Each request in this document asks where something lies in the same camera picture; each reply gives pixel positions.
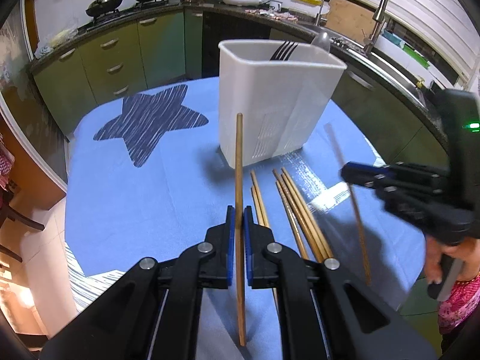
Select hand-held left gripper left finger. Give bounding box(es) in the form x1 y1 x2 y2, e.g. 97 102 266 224
39 205 236 360

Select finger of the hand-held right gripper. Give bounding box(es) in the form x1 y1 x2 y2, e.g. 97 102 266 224
340 161 451 184
361 177 451 197

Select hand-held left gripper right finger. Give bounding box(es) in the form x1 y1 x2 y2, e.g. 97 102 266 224
244 205 437 360

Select long wooden chopstick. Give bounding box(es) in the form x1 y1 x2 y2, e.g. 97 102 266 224
234 113 248 347
325 123 373 286

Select bunch of wooden chopsticks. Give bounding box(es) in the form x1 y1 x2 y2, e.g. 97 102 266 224
250 167 334 263

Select white plastic utensil holder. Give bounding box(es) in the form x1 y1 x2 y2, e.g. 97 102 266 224
218 39 347 169

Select person's right hand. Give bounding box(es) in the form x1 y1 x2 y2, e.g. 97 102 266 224
425 237 444 285

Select blue star print tablecloth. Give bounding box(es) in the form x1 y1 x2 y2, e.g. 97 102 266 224
65 77 428 360

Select steel kitchen sink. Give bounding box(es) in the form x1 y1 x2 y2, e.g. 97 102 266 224
358 50 428 106

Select person's pink patterned clothing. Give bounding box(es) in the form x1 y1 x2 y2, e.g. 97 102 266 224
437 274 480 334

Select grey spoon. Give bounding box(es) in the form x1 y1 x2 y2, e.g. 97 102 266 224
310 31 331 53

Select black fork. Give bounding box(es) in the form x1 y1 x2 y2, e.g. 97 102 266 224
269 41 299 61

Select wooden cutting board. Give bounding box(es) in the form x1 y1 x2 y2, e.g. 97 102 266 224
329 0 377 44

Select tall steel kitchen faucet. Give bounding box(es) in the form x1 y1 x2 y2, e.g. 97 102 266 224
363 0 391 56

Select thin curved faucet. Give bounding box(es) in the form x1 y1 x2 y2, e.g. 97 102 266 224
305 0 326 27

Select white window blinds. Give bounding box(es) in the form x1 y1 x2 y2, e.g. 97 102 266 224
300 0 480 83

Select patterned rag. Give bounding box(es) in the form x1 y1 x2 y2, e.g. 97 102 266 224
245 7 301 22

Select black built-in appliance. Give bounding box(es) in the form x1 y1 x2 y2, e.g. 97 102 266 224
202 10 271 80

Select wooden chair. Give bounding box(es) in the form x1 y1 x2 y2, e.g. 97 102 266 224
0 184 46 263

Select green kitchen cabinets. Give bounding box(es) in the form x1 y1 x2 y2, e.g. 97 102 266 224
32 7 451 166

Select red checkered apron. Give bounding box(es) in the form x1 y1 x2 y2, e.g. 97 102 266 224
0 133 16 192

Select dark stone countertop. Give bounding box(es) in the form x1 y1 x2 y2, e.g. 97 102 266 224
28 0 451 151

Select black gas stove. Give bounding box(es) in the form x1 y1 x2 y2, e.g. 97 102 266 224
85 0 169 31

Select plastic bag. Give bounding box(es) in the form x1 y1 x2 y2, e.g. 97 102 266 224
35 28 79 59

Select black wok with lid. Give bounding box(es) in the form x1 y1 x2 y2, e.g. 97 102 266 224
85 0 124 17

